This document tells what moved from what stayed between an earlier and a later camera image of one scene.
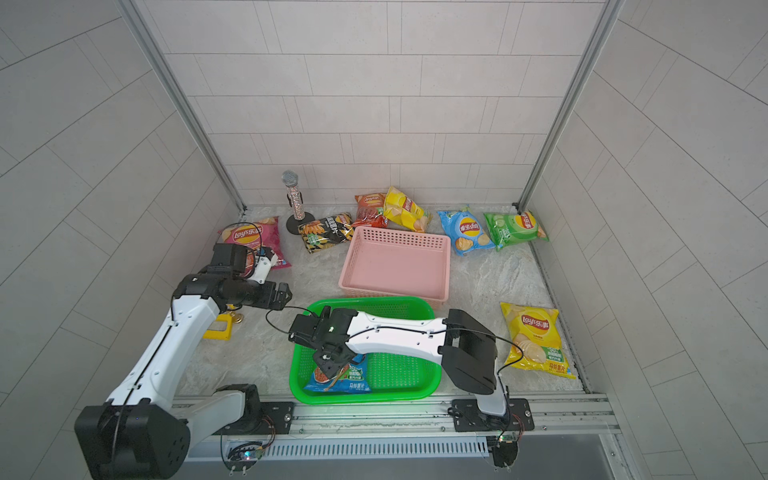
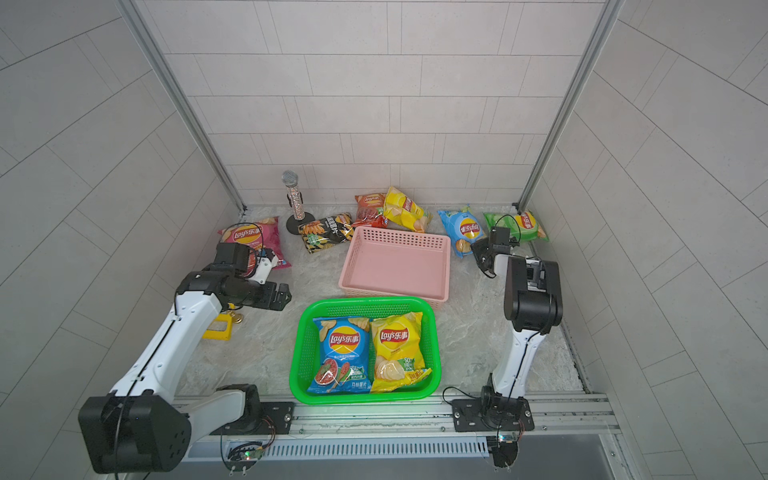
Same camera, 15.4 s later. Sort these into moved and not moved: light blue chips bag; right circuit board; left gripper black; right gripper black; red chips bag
Moved: right gripper black
Not moved: light blue chips bag; red chips bag; left gripper black; right circuit board
